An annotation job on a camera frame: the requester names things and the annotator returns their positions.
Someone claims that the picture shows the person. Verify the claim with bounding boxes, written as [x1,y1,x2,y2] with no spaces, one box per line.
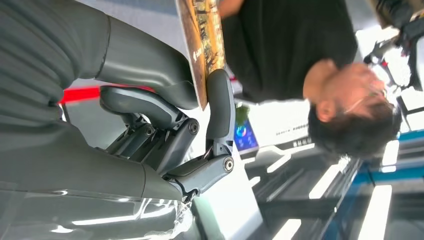
[216,0,404,161]

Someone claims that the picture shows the red barrier stripe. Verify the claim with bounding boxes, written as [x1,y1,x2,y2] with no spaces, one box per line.
[58,85,157,106]

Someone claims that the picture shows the ribbed grey right arm sleeve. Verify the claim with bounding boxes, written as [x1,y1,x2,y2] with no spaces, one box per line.
[0,0,112,154]

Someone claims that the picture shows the white kiosk stand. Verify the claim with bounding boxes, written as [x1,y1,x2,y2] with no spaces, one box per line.
[191,145,264,240]

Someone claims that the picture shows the blue display screen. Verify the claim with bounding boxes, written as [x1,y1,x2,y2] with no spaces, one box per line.
[233,119,260,155]

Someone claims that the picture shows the small green plant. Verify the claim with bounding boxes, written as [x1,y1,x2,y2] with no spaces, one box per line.
[235,103,251,127]

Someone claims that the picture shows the dark background robot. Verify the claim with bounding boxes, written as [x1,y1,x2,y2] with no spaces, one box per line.
[362,0,424,92]

